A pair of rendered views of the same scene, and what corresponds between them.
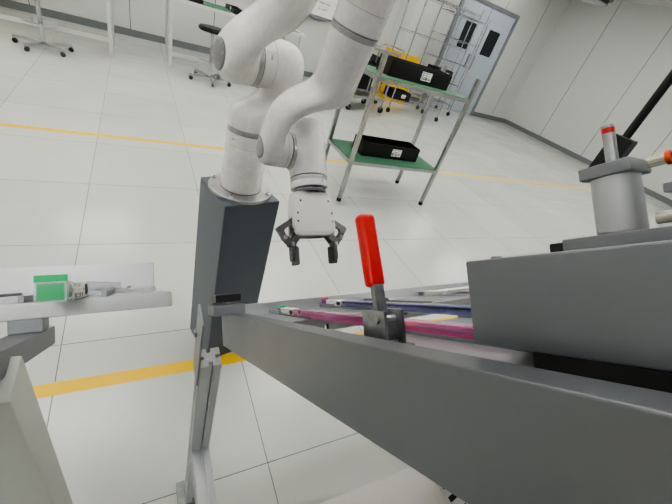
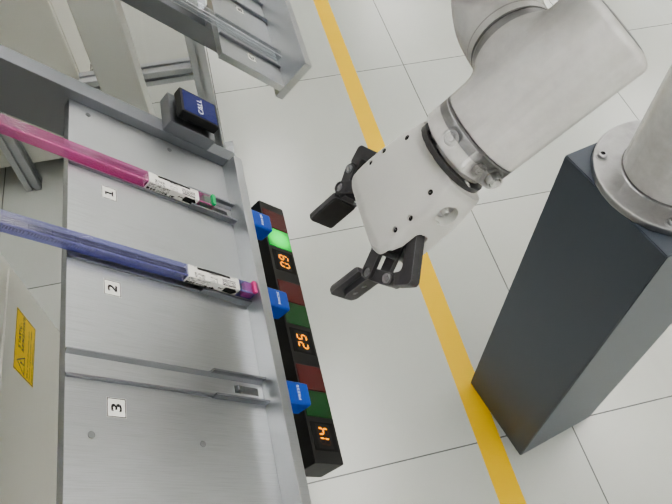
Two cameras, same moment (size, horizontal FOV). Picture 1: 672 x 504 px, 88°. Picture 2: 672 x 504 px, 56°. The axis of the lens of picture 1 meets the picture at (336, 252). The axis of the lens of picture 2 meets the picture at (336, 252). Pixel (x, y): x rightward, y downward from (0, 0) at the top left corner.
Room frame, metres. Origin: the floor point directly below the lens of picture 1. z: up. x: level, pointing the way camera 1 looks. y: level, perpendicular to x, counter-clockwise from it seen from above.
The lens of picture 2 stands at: (0.77, -0.30, 1.28)
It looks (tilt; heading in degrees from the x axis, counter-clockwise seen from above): 54 degrees down; 112
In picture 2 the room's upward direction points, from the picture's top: straight up
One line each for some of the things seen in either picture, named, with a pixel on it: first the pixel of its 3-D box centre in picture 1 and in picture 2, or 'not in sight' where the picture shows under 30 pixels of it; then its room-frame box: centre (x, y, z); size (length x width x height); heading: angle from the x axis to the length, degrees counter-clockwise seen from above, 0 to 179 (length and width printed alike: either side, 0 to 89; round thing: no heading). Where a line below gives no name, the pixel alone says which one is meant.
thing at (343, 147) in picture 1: (392, 131); not in sight; (3.01, -0.11, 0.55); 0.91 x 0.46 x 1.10; 125
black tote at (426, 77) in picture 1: (414, 72); not in sight; (3.01, -0.11, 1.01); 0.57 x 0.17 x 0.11; 125
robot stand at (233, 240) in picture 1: (228, 274); (580, 318); (0.95, 0.34, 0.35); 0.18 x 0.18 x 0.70; 49
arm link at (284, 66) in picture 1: (266, 87); not in sight; (0.98, 0.32, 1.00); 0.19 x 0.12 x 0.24; 139
